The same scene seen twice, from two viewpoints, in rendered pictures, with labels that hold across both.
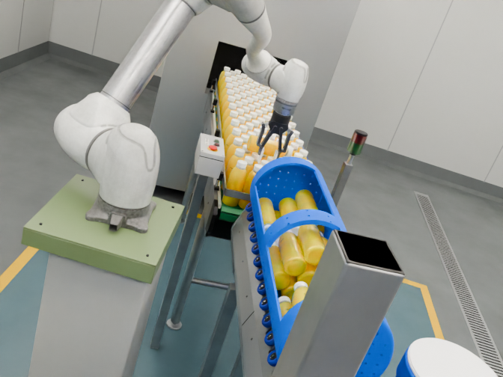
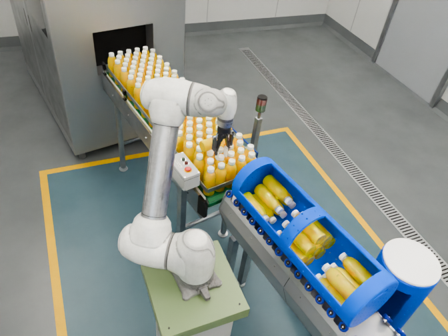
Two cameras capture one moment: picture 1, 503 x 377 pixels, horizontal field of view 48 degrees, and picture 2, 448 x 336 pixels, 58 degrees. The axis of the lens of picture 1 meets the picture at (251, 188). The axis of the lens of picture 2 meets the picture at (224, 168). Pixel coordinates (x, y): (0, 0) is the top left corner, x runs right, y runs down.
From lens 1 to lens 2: 111 cm
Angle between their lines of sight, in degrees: 27
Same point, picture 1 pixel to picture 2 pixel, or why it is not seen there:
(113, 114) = (165, 229)
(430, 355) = (395, 258)
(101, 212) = (191, 291)
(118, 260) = (227, 319)
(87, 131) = (157, 251)
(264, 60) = not seen: hidden behind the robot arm
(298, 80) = (233, 105)
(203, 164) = (188, 184)
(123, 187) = (203, 275)
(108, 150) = (187, 263)
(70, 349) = not seen: outside the picture
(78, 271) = not seen: hidden behind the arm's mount
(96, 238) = (205, 313)
